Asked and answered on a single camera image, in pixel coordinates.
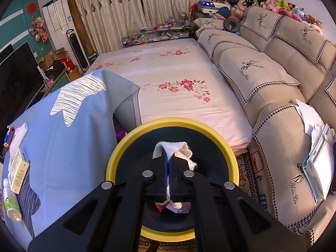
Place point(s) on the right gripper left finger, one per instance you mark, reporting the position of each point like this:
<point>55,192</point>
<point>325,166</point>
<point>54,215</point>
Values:
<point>110,217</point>

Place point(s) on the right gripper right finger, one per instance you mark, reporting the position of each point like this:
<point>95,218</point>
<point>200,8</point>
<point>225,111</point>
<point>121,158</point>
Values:
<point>225,218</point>

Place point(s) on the white tissue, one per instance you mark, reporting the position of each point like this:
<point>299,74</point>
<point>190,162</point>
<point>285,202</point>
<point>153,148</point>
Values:
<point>168,150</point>

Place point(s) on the green white bottle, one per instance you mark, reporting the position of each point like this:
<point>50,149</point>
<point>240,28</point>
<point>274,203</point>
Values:
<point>11,203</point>

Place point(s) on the white foam net sleeve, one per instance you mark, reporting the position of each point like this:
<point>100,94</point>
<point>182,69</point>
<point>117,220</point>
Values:
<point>18,137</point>

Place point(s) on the yellow rimmed trash bin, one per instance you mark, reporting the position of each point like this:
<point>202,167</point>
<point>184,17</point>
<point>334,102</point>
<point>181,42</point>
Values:
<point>214,158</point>

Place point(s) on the blue tablecloth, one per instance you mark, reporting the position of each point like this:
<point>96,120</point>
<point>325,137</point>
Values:
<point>69,140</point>

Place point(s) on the paper stack on sofa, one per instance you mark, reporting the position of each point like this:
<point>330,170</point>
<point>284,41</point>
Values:
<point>319,165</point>

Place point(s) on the small beige carton box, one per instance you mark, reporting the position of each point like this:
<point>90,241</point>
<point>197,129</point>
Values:
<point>18,170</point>

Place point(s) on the red blue box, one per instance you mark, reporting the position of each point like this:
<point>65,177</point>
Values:
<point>9,137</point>

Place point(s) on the floral bed sheet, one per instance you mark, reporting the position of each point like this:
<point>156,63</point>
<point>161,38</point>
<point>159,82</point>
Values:
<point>177,79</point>

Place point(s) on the black tower fan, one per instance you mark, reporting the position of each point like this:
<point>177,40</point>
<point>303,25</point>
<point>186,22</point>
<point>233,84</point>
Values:
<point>77,49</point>

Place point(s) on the tv cabinet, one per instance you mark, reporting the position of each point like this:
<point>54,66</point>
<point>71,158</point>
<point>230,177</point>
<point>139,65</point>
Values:
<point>59,82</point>

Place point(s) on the beige sofa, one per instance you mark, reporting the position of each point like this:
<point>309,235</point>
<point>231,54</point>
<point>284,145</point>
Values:
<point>278,66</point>

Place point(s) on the black television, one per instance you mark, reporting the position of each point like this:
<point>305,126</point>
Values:
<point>20,81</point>

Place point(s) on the black donut cushion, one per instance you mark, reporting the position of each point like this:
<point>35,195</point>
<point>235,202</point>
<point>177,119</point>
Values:
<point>231,25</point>

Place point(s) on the low cluttered shelf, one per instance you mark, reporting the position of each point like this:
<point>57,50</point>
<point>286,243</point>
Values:
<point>161,34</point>

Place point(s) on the beige curtains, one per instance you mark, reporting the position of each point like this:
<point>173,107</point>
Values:
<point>107,21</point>

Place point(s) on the stuffed toy pile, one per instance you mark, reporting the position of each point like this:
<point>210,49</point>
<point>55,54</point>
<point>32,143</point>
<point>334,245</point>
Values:
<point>217,11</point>

